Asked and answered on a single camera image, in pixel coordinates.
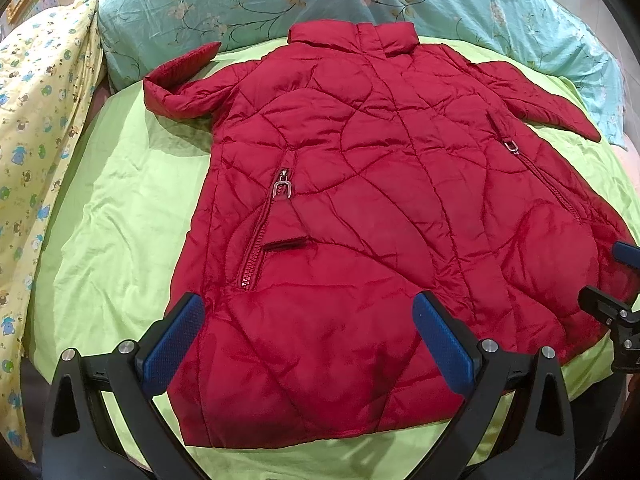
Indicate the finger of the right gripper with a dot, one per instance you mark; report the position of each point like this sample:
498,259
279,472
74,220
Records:
598,304
627,254

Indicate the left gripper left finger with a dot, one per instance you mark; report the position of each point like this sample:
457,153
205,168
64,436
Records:
80,440

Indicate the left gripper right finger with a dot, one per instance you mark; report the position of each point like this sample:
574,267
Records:
536,440

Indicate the red quilted puffer coat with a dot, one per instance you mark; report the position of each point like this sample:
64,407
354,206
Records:
351,169

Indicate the yellow cartoon print quilt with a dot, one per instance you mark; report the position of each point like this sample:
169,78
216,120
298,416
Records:
50,66

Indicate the teal floral quilt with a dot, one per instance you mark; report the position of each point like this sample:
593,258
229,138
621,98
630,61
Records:
139,35

